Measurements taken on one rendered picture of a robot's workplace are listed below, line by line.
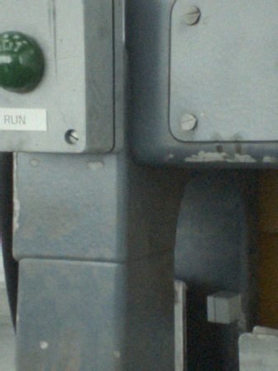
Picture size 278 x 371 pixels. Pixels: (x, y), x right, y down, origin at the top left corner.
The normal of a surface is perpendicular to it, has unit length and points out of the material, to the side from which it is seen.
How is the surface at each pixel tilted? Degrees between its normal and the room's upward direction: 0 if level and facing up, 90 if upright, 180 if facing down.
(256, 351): 90
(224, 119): 90
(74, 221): 90
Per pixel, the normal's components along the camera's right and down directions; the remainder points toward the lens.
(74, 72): -0.43, 0.04
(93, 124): 0.90, 0.03
